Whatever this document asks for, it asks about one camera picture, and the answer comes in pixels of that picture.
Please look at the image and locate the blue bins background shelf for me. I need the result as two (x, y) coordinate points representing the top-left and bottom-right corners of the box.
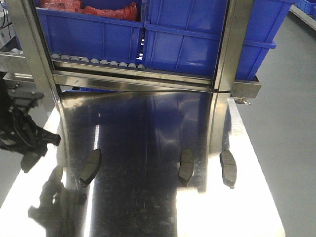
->
(295, 0), (316, 15)

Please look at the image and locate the blue plastic bin right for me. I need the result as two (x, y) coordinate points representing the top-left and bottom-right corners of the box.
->
(144, 0), (294, 80)

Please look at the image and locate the red bubble wrap bag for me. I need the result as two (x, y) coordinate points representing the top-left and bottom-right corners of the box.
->
(39, 0), (138, 21)

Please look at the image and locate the stainless steel rack frame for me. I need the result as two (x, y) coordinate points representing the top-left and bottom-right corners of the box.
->
(0, 0), (253, 155)

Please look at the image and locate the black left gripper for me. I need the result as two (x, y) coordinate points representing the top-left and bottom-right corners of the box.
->
(0, 75), (61, 173)

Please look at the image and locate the blue plastic bin left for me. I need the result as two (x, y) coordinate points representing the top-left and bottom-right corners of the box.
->
(35, 0), (144, 63)

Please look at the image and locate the dark brake pad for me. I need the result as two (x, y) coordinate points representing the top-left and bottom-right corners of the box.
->
(178, 148), (195, 186)
(79, 149), (102, 188)
(220, 150), (237, 189)

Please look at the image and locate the blue plastic bin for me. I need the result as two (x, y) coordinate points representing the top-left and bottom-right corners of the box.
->
(144, 0), (294, 80)
(35, 0), (144, 63)

